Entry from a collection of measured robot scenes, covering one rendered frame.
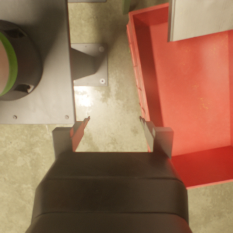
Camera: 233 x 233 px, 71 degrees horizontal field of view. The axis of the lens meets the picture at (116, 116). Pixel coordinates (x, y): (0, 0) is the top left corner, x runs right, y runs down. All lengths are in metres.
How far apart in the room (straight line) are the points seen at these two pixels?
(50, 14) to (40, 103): 0.17
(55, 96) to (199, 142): 0.70
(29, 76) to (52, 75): 0.04
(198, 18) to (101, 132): 1.09
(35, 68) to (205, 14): 0.38
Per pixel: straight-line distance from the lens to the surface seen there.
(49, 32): 0.37
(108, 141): 1.40
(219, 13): 0.49
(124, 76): 1.26
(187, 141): 0.86
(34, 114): 0.40
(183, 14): 0.45
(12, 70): 0.31
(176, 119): 0.80
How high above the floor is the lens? 1.26
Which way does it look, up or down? 73 degrees down
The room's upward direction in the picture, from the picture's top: 179 degrees counter-clockwise
